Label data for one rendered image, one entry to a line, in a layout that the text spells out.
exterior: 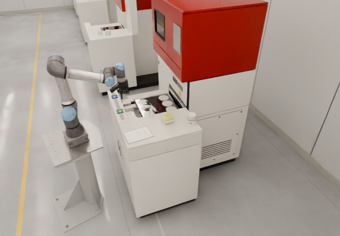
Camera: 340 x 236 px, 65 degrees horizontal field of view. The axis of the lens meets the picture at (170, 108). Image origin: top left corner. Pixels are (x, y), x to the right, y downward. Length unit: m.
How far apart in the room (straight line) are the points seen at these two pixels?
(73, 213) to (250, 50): 2.27
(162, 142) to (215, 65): 0.81
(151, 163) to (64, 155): 0.70
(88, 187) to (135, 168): 0.72
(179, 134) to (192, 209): 0.97
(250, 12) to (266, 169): 1.81
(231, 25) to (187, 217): 1.81
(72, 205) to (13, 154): 1.23
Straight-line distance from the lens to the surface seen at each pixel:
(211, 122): 2.68
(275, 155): 3.55
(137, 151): 2.07
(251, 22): 2.39
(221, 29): 2.25
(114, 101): 2.57
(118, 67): 2.20
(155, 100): 2.64
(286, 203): 3.10
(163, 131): 2.15
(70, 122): 2.26
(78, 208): 2.98
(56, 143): 2.46
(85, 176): 2.66
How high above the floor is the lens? 2.34
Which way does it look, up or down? 35 degrees down
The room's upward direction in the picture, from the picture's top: straight up
